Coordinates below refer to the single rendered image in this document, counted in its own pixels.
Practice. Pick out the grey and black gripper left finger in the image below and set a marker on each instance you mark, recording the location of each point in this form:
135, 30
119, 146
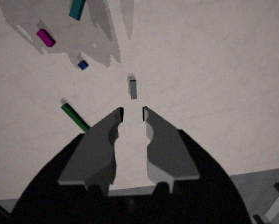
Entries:
87, 160

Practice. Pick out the turquoise rod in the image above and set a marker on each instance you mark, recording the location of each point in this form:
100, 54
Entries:
76, 9

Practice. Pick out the small blue cube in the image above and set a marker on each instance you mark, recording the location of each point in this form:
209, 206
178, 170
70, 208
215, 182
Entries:
82, 65

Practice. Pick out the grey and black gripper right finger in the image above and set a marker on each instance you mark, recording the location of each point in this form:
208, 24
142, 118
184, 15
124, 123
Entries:
174, 157

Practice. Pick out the dark green rod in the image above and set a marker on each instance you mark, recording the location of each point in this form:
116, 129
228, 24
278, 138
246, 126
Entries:
75, 117

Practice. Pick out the magenta rod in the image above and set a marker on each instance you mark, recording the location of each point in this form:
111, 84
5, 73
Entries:
46, 38

